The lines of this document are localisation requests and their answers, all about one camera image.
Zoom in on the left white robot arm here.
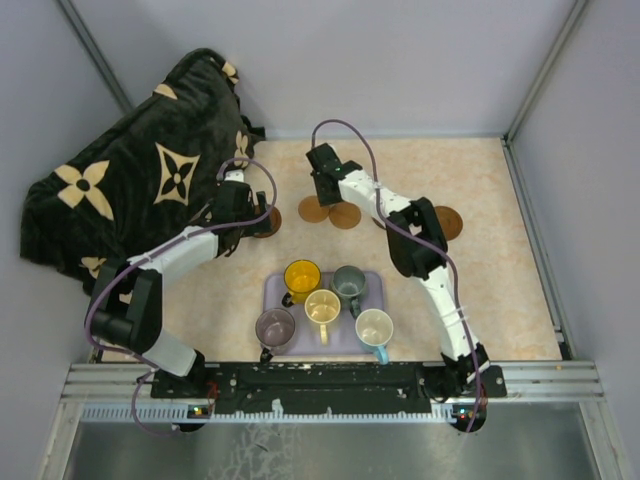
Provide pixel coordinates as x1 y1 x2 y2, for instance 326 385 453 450
84 168 275 397

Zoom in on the cream yellow mug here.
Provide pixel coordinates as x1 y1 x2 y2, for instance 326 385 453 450
304 289 341 346

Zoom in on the dark brown coaster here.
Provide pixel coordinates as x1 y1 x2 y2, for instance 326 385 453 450
372 214 387 229
253 207 282 238
435 206 464 241

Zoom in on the light brown coaster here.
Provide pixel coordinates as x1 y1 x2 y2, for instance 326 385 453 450
328 202 362 230
298 195 330 223

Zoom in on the black floral plush blanket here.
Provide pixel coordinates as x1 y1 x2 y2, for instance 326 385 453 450
19 48 265 291

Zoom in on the white mug blue handle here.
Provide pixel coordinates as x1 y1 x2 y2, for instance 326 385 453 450
355 308 394 365

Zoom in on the purple glass mug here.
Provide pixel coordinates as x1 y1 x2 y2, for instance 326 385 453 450
255 308 296 364

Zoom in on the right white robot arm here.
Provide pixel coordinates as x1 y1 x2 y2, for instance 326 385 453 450
306 143 490 396

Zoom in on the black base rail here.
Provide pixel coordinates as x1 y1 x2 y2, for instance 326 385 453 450
151 362 476 415

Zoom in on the grey ceramic mug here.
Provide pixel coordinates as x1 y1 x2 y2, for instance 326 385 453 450
330 265 368 319

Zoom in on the yellow glass mug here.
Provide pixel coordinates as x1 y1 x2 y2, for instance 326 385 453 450
281 259 322 308

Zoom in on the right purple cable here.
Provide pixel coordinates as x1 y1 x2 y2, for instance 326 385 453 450
310 119 489 434

